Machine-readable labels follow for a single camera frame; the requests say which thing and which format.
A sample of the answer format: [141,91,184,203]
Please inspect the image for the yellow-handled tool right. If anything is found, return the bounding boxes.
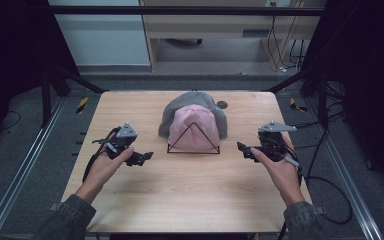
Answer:
[289,96,309,113]

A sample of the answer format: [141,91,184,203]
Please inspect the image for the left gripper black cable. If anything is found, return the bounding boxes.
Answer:
[82,125,122,184]

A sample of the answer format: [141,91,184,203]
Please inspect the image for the grey knitted beanie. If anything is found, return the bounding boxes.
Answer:
[157,90,229,141]

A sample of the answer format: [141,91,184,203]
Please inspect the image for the black frame strut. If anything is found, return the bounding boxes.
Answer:
[40,64,110,129]
[262,65,330,130]

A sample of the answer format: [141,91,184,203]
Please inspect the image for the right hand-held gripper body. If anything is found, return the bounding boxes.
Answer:
[257,120,298,164]

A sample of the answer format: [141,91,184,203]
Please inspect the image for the white cabinet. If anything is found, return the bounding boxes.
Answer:
[48,0,151,67]

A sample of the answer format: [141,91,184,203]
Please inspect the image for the thin black floor cable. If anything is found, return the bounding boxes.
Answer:
[0,109,23,132]

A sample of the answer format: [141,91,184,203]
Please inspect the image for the pink knitted beanie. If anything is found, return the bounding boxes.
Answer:
[167,103,221,151]

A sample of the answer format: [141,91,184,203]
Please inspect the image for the black horizontal frame bar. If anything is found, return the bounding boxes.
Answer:
[48,5,328,17]

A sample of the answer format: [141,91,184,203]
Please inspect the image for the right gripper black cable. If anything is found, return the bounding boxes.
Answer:
[276,141,305,240]

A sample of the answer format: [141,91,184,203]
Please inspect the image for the person's left hand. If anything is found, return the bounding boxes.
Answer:
[75,146,135,205]

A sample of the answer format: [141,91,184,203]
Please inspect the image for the person's right hand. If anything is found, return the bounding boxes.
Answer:
[249,132,306,208]

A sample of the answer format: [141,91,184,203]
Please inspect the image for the hanging black yellow cables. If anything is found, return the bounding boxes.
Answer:
[267,1,307,73]

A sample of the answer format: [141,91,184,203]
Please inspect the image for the black wire rack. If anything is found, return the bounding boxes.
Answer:
[166,87,221,156]

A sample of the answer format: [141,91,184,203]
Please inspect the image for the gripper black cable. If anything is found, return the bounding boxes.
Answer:
[82,125,122,184]
[276,141,305,240]

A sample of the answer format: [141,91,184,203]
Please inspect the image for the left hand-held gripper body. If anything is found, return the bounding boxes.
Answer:
[104,122,139,161]

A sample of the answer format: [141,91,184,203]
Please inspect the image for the black curtain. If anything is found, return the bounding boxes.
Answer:
[299,0,384,196]
[0,0,81,164]

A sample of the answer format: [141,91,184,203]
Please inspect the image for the thick black floor cable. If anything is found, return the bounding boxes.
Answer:
[285,79,354,226]

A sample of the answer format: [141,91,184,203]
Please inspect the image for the aluminium rail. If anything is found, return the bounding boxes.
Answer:
[0,95,67,240]
[303,96,384,240]

